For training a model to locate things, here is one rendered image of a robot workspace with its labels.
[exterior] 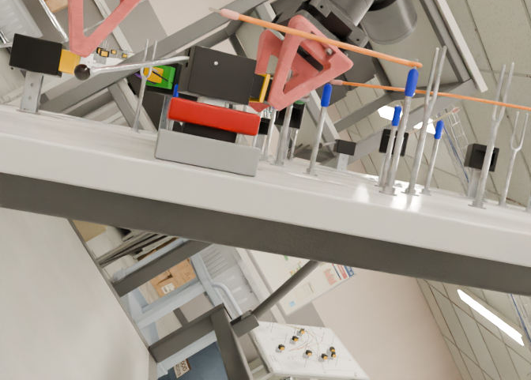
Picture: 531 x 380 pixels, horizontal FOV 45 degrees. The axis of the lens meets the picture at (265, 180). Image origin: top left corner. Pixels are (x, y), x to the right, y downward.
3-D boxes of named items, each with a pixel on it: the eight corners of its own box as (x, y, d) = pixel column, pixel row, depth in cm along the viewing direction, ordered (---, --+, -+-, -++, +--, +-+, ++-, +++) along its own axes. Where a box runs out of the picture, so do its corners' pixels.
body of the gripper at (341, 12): (313, 67, 67) (352, 12, 68) (359, 55, 57) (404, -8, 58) (266, 26, 65) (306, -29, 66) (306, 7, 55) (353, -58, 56)
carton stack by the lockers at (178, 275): (137, 261, 811) (193, 227, 820) (135, 252, 842) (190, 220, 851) (170, 313, 839) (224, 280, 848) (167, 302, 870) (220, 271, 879)
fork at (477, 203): (490, 210, 61) (522, 65, 61) (472, 207, 61) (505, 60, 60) (480, 208, 63) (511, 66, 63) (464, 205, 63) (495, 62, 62)
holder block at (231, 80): (176, 92, 58) (185, 48, 58) (235, 105, 60) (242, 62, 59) (186, 92, 54) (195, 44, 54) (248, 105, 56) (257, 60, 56)
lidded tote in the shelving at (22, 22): (-19, -1, 681) (9, -15, 685) (-13, 0, 721) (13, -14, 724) (13, 50, 701) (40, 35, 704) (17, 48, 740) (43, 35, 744)
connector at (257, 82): (222, 89, 58) (227, 69, 58) (267, 105, 61) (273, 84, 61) (235, 90, 56) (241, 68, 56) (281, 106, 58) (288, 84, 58)
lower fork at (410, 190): (423, 197, 60) (454, 47, 59) (404, 193, 59) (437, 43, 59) (414, 195, 62) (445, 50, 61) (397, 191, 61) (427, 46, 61)
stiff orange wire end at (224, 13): (205, 13, 44) (206, 5, 44) (415, 70, 50) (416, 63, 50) (209, 11, 43) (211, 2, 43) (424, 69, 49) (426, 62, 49)
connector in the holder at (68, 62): (62, 73, 89) (65, 52, 88) (77, 76, 89) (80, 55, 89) (58, 70, 85) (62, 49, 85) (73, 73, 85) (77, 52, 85)
